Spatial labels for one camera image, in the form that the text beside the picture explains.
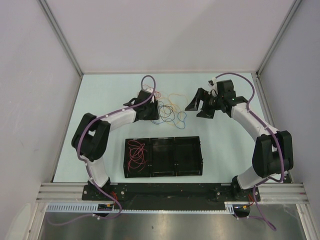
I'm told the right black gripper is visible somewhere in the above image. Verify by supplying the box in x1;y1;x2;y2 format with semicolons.
185;87;224;119

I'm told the blue thin cable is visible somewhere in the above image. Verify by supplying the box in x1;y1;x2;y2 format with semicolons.
151;104;188;128

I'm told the red thin cable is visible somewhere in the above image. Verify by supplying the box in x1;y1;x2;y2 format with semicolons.
127;140;148;173

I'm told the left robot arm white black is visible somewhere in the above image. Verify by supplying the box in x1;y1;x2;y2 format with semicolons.
71;88;159;200

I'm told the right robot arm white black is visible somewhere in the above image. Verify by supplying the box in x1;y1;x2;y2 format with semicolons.
185;80;294;201

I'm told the black three-compartment tray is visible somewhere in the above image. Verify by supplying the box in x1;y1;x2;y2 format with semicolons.
123;136;203;179

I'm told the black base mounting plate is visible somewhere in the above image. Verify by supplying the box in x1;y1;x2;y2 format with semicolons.
82;182;261;211

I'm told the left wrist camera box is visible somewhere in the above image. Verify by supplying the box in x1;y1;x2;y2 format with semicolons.
145;87;154;93

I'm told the yellow thin cable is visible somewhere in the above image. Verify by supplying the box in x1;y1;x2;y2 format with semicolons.
157;93;188;126

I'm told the aluminium side rail right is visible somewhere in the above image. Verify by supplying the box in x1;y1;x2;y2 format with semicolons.
251;73;294;183

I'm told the aluminium corner post left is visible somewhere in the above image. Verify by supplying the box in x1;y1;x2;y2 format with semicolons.
37;0;84;77

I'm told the aluminium corner post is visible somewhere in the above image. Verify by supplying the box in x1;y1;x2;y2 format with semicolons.
37;0;84;77
256;0;303;76

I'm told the aluminium frame rail front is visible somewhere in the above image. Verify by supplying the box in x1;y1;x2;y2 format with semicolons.
36;182;309;204

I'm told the grey slotted cable duct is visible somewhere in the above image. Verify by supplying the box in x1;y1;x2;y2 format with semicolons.
46;202;234;215

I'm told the aluminium corner post right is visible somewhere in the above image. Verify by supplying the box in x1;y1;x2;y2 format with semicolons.
256;0;303;76

